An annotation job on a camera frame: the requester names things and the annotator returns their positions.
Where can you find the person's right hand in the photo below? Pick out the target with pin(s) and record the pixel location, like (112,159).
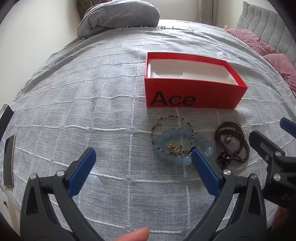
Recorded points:
(284,224)

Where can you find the gold triangular ornament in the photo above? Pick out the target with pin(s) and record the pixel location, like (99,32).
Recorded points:
(178,149)

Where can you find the black rectangular object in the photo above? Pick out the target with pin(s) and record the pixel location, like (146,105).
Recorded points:
(5,119)
(9,160)

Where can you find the grey checked bedspread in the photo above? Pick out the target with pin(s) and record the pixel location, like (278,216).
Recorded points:
(81,104)

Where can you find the grey folded pillow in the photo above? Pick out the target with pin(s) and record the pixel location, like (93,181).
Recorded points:
(115,18)

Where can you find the grey quilted headboard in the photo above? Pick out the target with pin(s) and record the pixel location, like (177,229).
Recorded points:
(268,25)

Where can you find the white bedside cabinet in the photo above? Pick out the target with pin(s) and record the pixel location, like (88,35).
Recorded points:
(8,204)

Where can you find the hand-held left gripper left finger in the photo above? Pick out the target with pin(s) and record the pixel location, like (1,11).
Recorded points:
(83,169)

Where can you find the grey curtain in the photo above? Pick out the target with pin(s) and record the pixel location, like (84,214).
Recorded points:
(207,11)

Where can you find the red cardboard box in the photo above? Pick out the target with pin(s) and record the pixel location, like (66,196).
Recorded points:
(192,92)

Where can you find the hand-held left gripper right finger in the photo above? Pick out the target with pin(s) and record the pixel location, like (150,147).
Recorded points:
(205,171)

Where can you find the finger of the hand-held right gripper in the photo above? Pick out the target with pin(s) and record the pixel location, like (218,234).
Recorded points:
(261,142)
(288,126)

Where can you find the person's left hand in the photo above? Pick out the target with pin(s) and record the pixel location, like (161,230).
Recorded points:
(135,235)

